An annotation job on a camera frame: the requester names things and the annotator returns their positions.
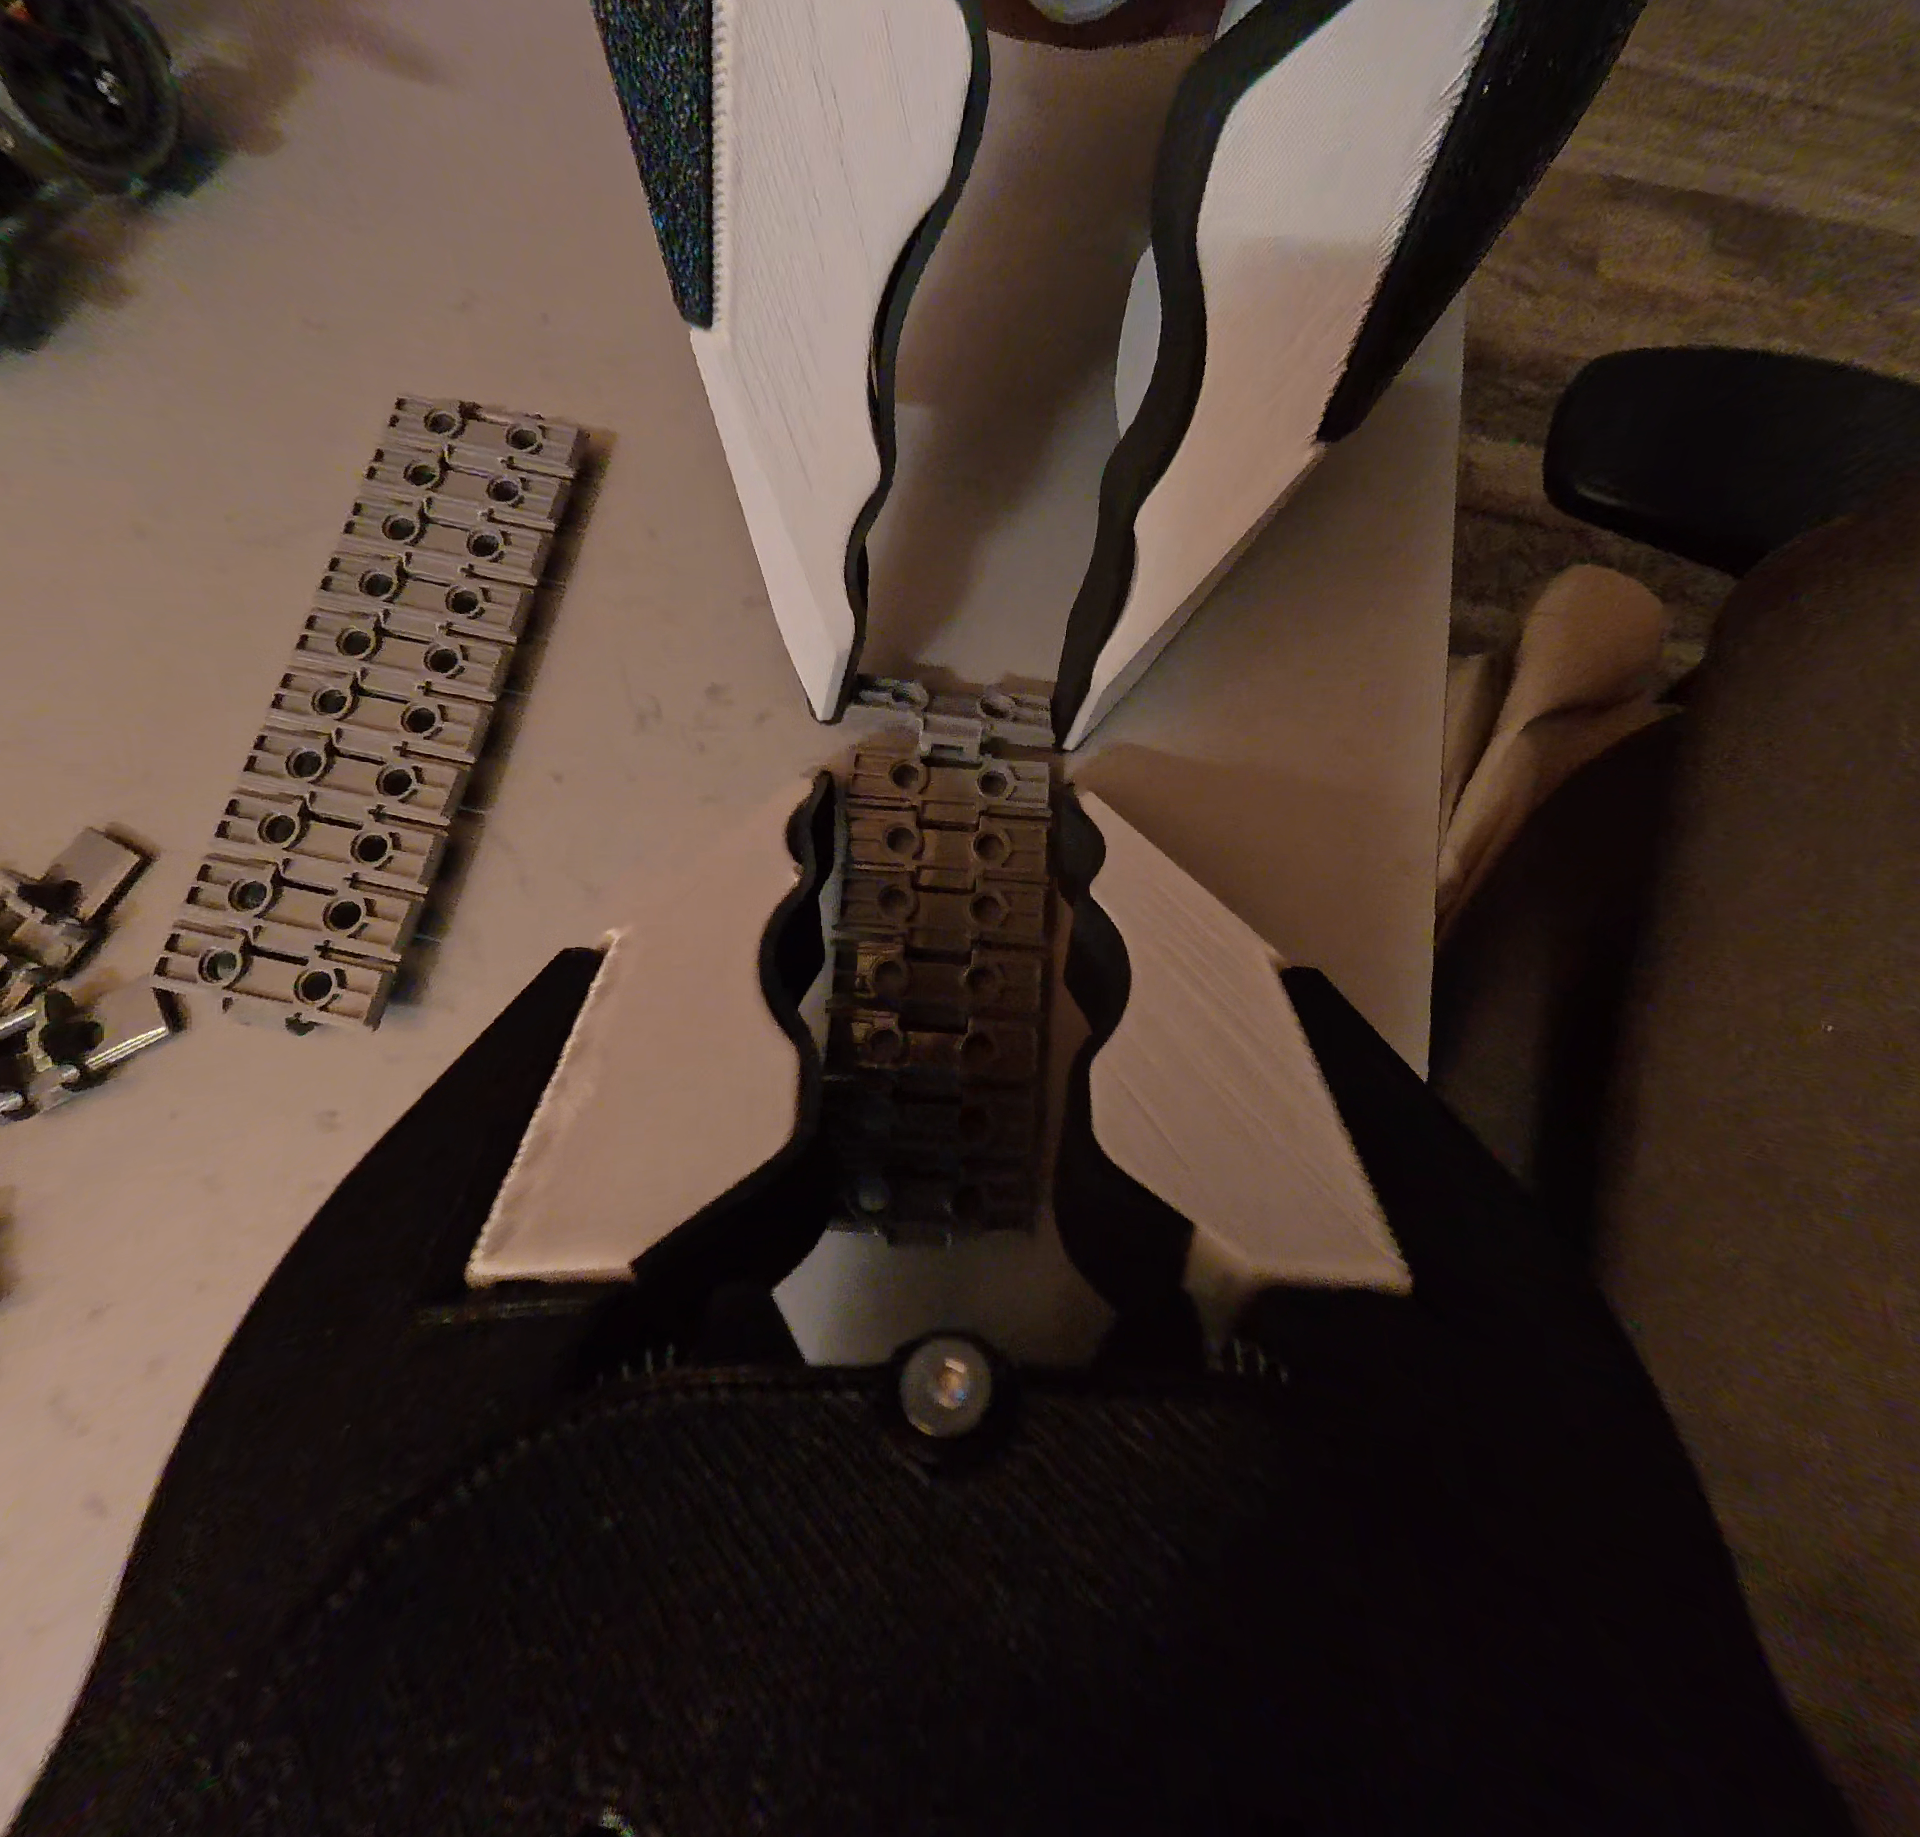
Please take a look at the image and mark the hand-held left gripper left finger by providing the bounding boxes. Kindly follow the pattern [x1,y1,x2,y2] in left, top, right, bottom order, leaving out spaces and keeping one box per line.
[465,776,843,1290]

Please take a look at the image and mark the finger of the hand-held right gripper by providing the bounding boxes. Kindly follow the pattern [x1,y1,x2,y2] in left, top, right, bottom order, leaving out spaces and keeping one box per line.
[1055,0,1503,750]
[687,0,996,730]

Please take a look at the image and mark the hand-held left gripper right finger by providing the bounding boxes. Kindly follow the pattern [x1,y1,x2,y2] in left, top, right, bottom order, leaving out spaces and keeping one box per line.
[1050,786,1415,1330]

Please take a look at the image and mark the short grey track strip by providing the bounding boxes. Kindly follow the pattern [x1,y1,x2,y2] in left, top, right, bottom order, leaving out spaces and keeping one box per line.
[817,742,1058,1245]

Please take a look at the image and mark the assembled grey track strip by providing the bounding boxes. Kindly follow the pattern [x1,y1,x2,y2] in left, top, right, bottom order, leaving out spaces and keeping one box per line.
[157,398,589,1035]

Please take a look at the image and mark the pile of grey track links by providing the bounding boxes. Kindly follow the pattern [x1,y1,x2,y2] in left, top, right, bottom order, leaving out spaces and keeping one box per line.
[0,824,188,1125]

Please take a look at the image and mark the person's black shoe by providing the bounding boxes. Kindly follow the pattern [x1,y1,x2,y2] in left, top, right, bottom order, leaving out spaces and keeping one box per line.
[1544,348,1920,579]

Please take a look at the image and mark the person's beige trousers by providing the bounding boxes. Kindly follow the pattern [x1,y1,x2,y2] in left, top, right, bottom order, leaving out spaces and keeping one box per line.
[1441,566,1682,940]

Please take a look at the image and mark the person's grey clothing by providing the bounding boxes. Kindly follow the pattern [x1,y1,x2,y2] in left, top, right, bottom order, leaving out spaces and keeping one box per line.
[1432,493,1920,1837]

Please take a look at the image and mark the yellow black brick vehicle model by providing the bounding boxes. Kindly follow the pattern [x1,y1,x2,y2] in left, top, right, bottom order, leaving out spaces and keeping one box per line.
[0,0,185,346]

